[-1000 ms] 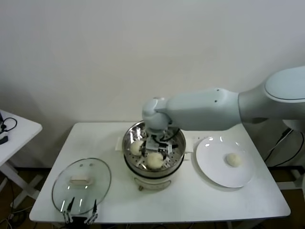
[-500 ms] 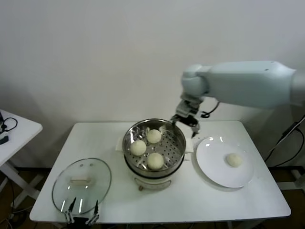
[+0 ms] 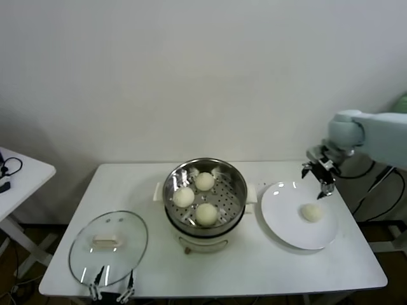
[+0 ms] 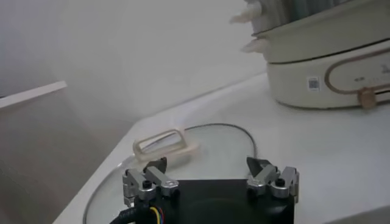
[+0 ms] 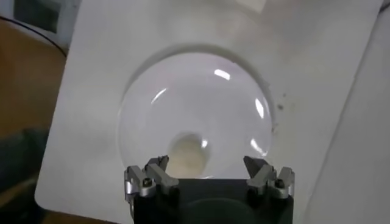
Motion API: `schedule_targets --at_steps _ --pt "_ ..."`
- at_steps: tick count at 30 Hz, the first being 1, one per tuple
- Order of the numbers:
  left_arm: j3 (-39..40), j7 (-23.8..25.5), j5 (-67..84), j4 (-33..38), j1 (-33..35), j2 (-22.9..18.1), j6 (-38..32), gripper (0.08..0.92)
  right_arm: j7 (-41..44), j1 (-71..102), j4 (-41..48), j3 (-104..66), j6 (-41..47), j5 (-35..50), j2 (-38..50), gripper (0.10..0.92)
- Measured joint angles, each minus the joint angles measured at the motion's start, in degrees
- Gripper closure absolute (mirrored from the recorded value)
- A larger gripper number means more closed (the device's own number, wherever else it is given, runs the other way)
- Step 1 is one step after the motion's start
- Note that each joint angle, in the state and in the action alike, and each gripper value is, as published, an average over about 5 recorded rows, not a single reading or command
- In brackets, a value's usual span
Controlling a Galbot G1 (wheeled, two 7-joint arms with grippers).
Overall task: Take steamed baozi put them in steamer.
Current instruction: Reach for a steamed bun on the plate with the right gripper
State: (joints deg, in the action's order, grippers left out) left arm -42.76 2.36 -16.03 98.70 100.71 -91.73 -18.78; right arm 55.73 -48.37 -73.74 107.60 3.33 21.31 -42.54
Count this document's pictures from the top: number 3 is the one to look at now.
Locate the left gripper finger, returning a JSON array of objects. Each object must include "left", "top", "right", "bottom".
[
  {"left": 88, "top": 265, "right": 106, "bottom": 301},
  {"left": 116, "top": 269, "right": 137, "bottom": 302}
]

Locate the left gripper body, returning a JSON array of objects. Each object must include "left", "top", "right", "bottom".
[{"left": 99, "top": 291, "right": 124, "bottom": 302}]

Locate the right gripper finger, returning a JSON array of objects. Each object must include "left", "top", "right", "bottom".
[
  {"left": 301, "top": 161, "right": 316, "bottom": 179},
  {"left": 317, "top": 180, "right": 335, "bottom": 200}
]

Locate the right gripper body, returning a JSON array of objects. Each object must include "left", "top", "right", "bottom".
[{"left": 305, "top": 139, "right": 343, "bottom": 186}]

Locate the white steamed baozi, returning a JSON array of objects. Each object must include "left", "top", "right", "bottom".
[
  {"left": 195, "top": 203, "right": 219, "bottom": 226},
  {"left": 172, "top": 186, "right": 195, "bottom": 209},
  {"left": 300, "top": 203, "right": 325, "bottom": 222},
  {"left": 194, "top": 171, "right": 216, "bottom": 192}
]

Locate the stainless steel steamer basket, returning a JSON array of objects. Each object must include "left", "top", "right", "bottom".
[{"left": 153, "top": 158, "right": 258, "bottom": 230}]

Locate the white round plate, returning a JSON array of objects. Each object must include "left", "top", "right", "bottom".
[{"left": 260, "top": 181, "right": 339, "bottom": 250}]

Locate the round glass lid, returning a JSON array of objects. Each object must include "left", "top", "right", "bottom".
[{"left": 69, "top": 210, "right": 149, "bottom": 286}]

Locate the cream electric cooker pot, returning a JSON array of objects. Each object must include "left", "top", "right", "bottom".
[{"left": 165, "top": 203, "right": 256, "bottom": 255}]

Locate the white side table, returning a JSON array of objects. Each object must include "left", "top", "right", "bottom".
[{"left": 0, "top": 147, "right": 61, "bottom": 280}]

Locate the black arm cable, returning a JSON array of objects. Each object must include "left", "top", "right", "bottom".
[{"left": 336, "top": 155, "right": 400, "bottom": 220}]

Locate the white floor cable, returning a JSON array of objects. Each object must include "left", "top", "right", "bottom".
[{"left": 11, "top": 276, "right": 42, "bottom": 295}]

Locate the black cable on side table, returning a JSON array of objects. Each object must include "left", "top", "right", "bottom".
[{"left": 0, "top": 157, "right": 24, "bottom": 179}]

